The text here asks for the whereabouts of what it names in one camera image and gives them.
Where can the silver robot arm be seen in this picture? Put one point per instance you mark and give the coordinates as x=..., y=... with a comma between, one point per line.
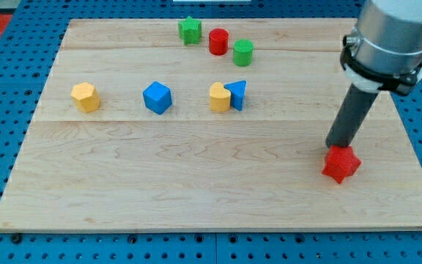
x=383, y=52

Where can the blue triangle block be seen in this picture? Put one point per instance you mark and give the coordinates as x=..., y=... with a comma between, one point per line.
x=237, y=90

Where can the wooden board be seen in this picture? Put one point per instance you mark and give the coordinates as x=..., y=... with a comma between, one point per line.
x=125, y=169

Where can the yellow heart block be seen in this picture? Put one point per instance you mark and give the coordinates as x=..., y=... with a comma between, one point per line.
x=220, y=97

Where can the blue cube block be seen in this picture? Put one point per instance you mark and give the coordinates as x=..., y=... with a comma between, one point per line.
x=157, y=97

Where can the green cylinder block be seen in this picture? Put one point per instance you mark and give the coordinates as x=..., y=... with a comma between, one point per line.
x=242, y=52

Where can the red cylinder block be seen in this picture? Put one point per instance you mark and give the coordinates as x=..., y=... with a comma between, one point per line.
x=218, y=41

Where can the green star block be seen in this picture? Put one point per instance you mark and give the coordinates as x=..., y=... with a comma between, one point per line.
x=190, y=30

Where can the yellow hexagon block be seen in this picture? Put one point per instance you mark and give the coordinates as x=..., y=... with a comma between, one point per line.
x=85, y=97

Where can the red star block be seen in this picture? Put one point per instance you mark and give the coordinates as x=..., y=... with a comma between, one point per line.
x=340, y=163

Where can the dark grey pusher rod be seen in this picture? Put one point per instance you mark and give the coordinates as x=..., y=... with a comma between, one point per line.
x=350, y=117

